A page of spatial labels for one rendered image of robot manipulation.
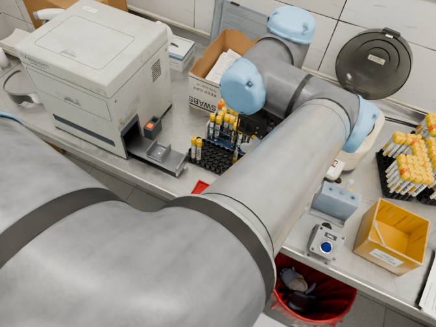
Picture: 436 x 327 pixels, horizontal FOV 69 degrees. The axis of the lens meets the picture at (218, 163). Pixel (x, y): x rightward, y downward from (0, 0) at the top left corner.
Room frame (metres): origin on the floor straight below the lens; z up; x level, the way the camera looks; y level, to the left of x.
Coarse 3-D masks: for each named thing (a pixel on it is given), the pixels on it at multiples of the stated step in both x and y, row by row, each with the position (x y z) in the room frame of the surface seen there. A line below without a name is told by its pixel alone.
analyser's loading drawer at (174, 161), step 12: (132, 132) 0.61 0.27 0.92; (132, 144) 0.57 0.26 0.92; (144, 144) 0.57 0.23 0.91; (156, 144) 0.57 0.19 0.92; (144, 156) 0.53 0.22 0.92; (156, 156) 0.53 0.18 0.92; (168, 156) 0.54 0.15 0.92; (180, 156) 0.54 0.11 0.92; (168, 168) 0.50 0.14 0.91; (180, 168) 0.50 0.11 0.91
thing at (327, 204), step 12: (324, 192) 0.45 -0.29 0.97; (336, 192) 0.45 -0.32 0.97; (348, 192) 0.46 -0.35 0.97; (312, 204) 0.45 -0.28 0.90; (324, 204) 0.44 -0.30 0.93; (336, 204) 0.43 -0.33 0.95; (348, 204) 0.42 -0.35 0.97; (324, 216) 0.43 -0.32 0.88; (336, 216) 0.43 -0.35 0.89; (348, 216) 0.42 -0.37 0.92
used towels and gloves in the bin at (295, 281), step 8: (280, 272) 0.45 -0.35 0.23; (288, 272) 0.46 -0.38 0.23; (296, 272) 0.47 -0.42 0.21; (280, 280) 0.43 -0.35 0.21; (288, 280) 0.43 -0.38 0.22; (296, 280) 0.43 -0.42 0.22; (304, 280) 0.44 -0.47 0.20; (288, 288) 0.40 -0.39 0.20; (296, 288) 0.40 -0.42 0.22; (304, 288) 0.40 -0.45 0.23; (312, 288) 0.41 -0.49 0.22; (288, 296) 0.36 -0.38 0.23; (296, 296) 0.36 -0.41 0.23; (304, 296) 0.37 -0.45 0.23; (312, 296) 0.38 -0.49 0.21; (288, 304) 0.33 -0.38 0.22; (296, 304) 0.33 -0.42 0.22; (304, 304) 0.33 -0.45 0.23
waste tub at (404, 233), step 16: (384, 208) 0.44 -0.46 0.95; (400, 208) 0.43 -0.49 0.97; (368, 224) 0.39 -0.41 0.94; (384, 224) 0.42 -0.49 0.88; (400, 224) 0.42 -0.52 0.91; (416, 224) 0.41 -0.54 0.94; (368, 240) 0.33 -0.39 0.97; (384, 240) 0.38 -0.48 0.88; (400, 240) 0.38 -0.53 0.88; (416, 240) 0.37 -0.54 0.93; (368, 256) 0.32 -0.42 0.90; (384, 256) 0.31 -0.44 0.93; (400, 256) 0.30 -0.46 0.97; (416, 256) 0.32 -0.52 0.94; (400, 272) 0.29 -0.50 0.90
